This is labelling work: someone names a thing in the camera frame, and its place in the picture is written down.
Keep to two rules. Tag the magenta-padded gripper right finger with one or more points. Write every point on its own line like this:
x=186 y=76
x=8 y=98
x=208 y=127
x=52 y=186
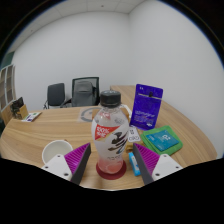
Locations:
x=148 y=160

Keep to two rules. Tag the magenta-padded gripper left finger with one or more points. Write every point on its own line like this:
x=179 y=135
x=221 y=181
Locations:
x=75 y=160

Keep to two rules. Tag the clear drink bottle black cap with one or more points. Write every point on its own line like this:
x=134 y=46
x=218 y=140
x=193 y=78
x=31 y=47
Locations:
x=110 y=140

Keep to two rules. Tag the small light blue box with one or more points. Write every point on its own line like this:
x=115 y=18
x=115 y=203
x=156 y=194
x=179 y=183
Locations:
x=134 y=164

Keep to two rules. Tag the white speckled mug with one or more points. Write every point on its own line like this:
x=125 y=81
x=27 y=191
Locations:
x=55 y=150

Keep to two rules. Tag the blue flat packet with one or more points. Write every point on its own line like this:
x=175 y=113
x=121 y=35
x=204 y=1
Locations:
x=162 y=140

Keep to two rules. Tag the small white box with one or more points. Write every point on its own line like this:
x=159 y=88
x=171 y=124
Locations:
x=134 y=134

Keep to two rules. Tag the green cloth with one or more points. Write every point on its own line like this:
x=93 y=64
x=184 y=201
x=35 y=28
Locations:
x=175 y=146

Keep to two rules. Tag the flat round red coaster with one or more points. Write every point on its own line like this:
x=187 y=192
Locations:
x=111 y=176

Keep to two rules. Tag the clear plastic bag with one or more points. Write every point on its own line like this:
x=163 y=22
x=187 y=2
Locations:
x=86 y=114

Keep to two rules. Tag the purple foil package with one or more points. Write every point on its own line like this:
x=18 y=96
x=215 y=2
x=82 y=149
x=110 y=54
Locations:
x=146 y=106

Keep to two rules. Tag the grey mesh office chair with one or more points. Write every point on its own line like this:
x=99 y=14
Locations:
x=83 y=93

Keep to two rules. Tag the wooden side desk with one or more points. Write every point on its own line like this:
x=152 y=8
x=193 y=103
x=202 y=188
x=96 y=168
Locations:
x=124 y=95

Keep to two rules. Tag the brown carton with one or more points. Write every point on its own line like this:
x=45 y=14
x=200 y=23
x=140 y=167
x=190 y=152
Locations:
x=20 y=113

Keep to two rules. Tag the black carton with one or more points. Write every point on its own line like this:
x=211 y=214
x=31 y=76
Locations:
x=16 y=106

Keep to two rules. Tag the wooden shelf cabinet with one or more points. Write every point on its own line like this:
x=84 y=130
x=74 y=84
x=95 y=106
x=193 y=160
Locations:
x=7 y=86

